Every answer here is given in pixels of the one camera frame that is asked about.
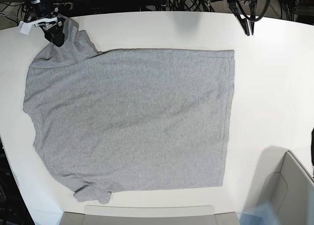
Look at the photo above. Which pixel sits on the grey T-shirt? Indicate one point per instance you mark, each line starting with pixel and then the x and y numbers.
pixel 129 119

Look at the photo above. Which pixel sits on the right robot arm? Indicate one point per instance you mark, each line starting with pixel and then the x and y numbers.
pixel 43 14

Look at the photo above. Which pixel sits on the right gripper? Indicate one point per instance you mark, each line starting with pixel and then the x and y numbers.
pixel 53 26

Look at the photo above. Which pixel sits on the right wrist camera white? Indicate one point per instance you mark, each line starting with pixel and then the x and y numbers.
pixel 24 27

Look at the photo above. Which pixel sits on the grey chair front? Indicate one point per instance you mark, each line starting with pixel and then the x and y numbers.
pixel 189 215

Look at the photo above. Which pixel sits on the blue cloth corner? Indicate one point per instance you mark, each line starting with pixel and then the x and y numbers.
pixel 262 215

